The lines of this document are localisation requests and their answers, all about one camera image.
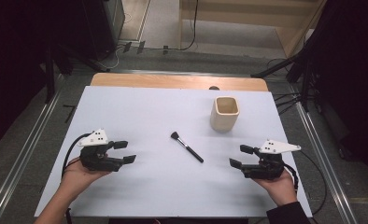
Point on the light wooden shelf unit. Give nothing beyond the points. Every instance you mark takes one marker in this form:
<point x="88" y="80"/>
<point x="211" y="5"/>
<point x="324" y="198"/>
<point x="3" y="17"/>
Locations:
<point x="250" y="18"/>

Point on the black curtain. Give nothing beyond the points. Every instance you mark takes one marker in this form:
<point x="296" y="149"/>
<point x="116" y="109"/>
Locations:
<point x="20" y="62"/>
<point x="353" y="77"/>

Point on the beige square cup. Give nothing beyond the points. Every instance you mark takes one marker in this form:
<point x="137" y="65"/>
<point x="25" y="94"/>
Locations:
<point x="224" y="116"/>

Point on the small dark round knob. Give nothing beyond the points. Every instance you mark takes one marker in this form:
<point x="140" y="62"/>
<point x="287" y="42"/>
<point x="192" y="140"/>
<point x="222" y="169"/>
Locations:
<point x="214" y="88"/>

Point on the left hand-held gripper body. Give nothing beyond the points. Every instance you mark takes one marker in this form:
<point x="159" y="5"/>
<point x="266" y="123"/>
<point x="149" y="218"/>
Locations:
<point x="95" y="158"/>

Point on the black makeup brush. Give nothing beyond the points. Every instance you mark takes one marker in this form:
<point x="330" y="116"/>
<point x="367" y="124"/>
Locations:
<point x="186" y="147"/>

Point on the black tripod stand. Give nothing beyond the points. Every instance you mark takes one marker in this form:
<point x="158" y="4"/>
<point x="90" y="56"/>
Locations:
<point x="297" y="71"/>

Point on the black cabinet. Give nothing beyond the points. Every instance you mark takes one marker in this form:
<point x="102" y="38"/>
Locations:
<point x="104" y="28"/>

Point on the silver floor rail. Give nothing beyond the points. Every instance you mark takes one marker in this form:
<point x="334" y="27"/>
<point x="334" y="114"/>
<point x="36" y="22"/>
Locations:
<point x="323" y="155"/>
<point x="20" y="152"/>

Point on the person's left hand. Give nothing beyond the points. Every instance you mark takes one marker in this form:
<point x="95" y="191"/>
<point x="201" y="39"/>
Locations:
<point x="76" y="180"/>

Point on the person's right hand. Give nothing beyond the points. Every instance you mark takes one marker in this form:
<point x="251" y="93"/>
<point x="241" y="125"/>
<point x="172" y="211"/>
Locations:
<point x="278" y="188"/>

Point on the wooden table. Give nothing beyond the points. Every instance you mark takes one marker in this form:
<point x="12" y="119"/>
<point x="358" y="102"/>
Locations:
<point x="172" y="81"/>

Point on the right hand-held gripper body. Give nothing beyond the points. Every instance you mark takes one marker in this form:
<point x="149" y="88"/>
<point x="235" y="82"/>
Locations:
<point x="267" y="165"/>

